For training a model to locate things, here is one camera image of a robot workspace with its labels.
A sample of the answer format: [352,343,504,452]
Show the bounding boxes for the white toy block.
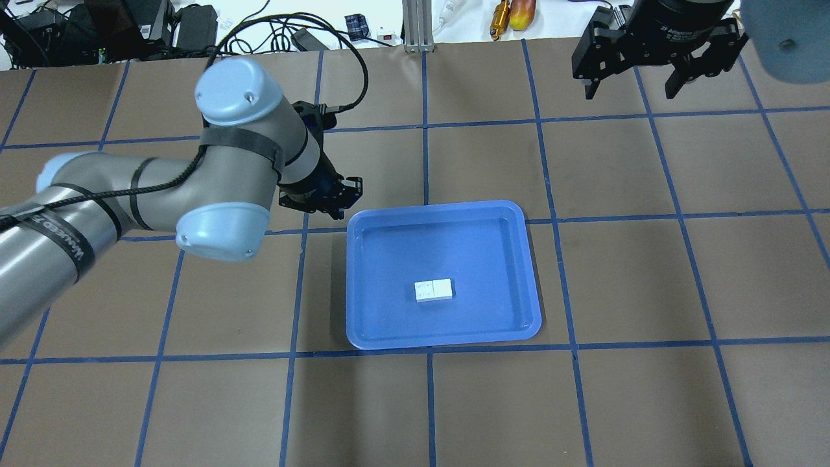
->
[413,280,436,304]
[432,278,455,300]

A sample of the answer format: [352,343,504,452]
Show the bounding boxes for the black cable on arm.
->
[0,14,370,228]

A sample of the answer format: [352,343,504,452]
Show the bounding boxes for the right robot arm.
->
[571,1,829,100]

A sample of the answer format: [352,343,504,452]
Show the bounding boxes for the orange yellow tool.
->
[489,1,537,41]

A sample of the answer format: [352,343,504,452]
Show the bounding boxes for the black power adapter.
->
[174,4,219,51]

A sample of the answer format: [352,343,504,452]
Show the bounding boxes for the blue plastic tray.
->
[345,199,543,351]

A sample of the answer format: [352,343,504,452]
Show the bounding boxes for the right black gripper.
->
[571,1,749,100]

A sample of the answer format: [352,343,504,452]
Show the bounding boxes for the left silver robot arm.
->
[1,57,364,346]

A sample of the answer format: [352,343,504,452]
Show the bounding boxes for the black electronics pile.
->
[2,1,179,69]

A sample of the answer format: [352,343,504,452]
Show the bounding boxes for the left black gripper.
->
[278,101,351,215]

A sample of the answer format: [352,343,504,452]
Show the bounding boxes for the aluminium extrusion post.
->
[401,0,435,54]

